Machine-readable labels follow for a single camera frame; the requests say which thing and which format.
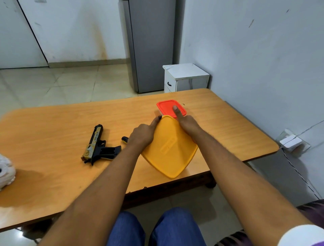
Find small white cabinet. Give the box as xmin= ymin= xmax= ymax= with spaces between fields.
xmin=163 ymin=63 xmax=210 ymax=94

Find white crumpled cloth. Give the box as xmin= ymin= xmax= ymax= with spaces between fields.
xmin=0 ymin=154 xmax=16 ymax=191

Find wooden table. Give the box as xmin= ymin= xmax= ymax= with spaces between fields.
xmin=0 ymin=88 xmax=279 ymax=232

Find red plastic container lid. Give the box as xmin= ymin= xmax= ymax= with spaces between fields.
xmin=156 ymin=100 xmax=187 ymax=119

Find person's blue jeans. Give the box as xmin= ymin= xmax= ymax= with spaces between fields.
xmin=106 ymin=207 xmax=207 ymax=246

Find person's right forearm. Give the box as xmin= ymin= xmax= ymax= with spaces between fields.
xmin=188 ymin=129 xmax=314 ymax=246

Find black and gold toy pistol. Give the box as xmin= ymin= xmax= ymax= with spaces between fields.
xmin=81 ymin=124 xmax=122 ymax=166

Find grey refrigerator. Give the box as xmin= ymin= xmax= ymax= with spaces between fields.
xmin=123 ymin=0 xmax=177 ymax=94

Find person's left hand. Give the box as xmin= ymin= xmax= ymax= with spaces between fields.
xmin=127 ymin=115 xmax=162 ymax=150

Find white charger plug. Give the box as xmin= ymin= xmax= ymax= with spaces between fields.
xmin=279 ymin=134 xmax=303 ymax=152

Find person's left forearm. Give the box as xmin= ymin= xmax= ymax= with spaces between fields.
xmin=38 ymin=144 xmax=142 ymax=246

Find person's white sleeve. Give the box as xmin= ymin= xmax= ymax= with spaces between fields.
xmin=277 ymin=224 xmax=324 ymax=246

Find thin charger cable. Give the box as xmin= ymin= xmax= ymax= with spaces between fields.
xmin=281 ymin=120 xmax=324 ymax=200

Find person's right hand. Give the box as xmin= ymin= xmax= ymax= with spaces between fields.
xmin=173 ymin=106 xmax=203 ymax=137

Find yellow plastic container lid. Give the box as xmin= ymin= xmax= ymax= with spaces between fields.
xmin=141 ymin=115 xmax=198 ymax=179

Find white door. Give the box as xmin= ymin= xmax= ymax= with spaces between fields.
xmin=0 ymin=0 xmax=49 ymax=69

